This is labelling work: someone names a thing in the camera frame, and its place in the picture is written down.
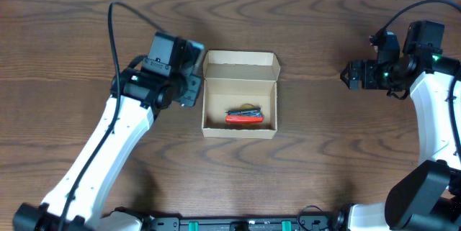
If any yellow tape roll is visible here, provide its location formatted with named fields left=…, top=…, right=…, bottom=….
left=239, top=104, right=256, bottom=109

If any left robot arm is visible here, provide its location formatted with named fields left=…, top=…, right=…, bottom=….
left=12, top=32, right=205, bottom=231

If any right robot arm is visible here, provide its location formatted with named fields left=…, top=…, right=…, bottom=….
left=340, top=20, right=460, bottom=230

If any open cardboard box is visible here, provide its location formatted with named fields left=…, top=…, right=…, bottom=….
left=202, top=50, right=280, bottom=139

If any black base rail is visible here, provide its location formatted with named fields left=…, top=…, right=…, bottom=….
left=122, top=213, right=344, bottom=231

